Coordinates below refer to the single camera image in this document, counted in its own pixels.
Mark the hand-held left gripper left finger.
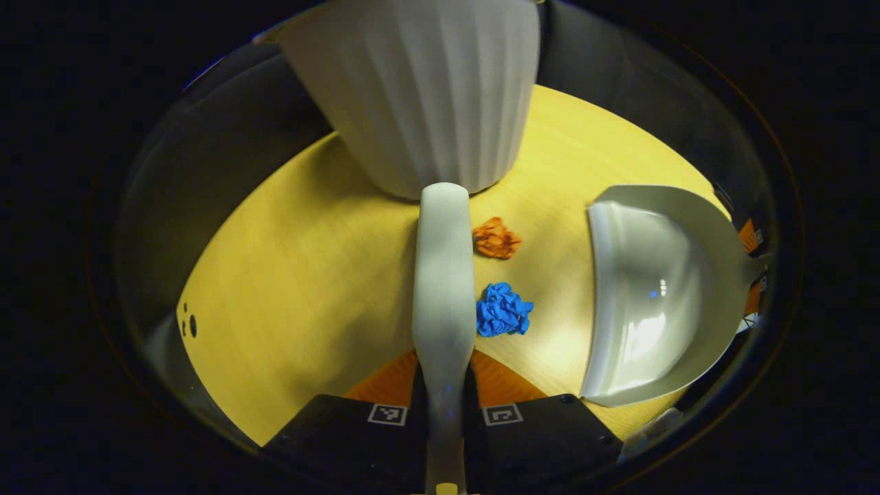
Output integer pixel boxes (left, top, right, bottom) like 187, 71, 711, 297
263, 349, 430, 485

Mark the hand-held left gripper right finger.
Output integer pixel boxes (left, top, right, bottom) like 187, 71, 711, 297
464, 349, 623, 485

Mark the grey dustpan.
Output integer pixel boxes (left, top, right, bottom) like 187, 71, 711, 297
580, 184, 771, 408

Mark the blue paper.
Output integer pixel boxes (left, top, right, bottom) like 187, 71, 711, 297
476, 282, 534, 338

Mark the small white broom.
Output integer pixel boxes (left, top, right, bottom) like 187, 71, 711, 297
411, 182, 476, 495

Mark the orange paper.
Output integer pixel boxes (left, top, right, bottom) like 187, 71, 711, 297
472, 217, 522, 260

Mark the white ribbed garbage bin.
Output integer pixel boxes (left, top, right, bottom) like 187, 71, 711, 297
275, 0, 541, 201

